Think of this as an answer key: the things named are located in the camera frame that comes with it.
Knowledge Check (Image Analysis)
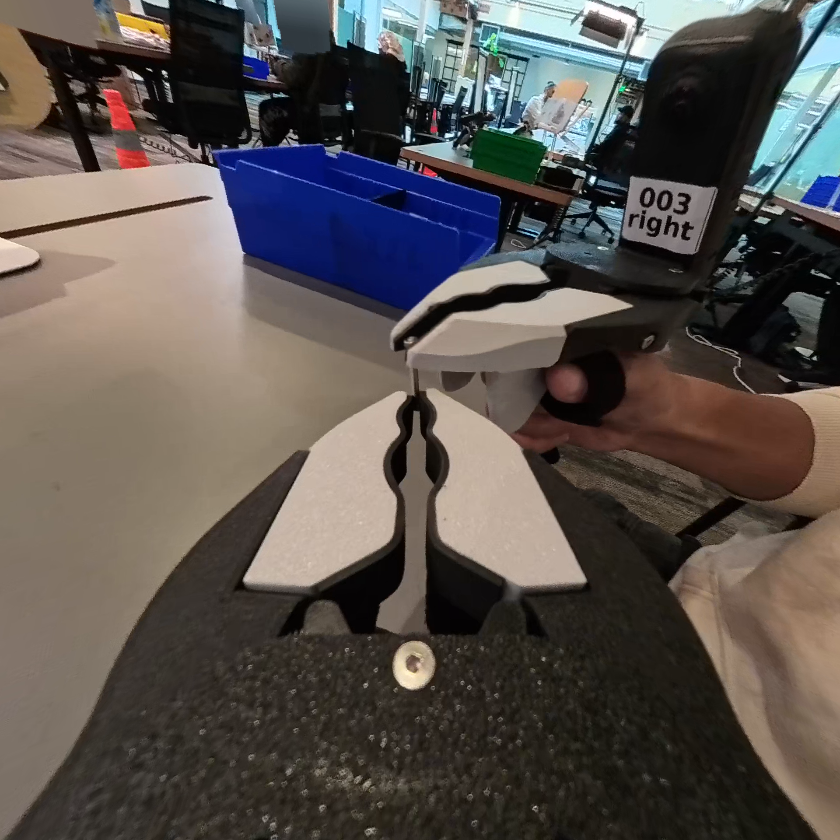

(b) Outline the blue plastic parts bin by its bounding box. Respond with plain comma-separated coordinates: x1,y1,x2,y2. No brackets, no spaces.
213,143,503,312

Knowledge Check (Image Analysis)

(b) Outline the green plastic crate stack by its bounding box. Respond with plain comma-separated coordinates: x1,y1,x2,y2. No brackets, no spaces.
469,126,549,186

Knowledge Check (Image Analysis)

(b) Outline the person's cream hoodie torso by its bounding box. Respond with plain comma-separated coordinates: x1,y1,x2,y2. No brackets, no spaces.
669,512,840,840

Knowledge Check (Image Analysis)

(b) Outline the wooden background table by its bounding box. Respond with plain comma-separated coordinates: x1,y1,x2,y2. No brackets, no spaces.
399,141,581,211

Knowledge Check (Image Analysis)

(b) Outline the white tablet stand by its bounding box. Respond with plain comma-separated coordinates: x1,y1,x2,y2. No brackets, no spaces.
0,235,42,275

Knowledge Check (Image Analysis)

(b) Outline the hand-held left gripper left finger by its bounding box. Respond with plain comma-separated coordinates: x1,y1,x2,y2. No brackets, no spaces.
241,391,411,634

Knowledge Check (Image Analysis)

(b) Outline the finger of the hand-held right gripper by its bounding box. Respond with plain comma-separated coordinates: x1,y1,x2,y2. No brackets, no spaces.
406,287,634,395
390,261,552,353

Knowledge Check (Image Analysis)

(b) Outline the orange traffic cone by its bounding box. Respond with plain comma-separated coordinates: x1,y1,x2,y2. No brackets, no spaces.
101,87,153,172

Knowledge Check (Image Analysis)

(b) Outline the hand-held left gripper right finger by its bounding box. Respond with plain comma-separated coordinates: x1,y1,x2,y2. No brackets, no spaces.
415,388,589,634

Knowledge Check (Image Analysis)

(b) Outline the black office chair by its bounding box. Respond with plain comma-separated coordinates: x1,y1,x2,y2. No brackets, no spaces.
167,0,256,151
344,41,413,165

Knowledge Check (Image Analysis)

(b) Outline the person's right forearm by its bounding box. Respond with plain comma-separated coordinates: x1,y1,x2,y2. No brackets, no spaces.
689,377,840,521

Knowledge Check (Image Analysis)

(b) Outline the studio softbox light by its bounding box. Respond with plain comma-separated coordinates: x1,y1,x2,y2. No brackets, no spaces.
576,0,647,48

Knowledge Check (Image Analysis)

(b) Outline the row of small blue bins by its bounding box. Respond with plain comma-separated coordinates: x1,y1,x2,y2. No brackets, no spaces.
802,174,840,214

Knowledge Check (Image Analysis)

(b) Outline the person's right hand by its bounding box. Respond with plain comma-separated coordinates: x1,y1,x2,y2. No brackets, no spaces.
514,357,706,476

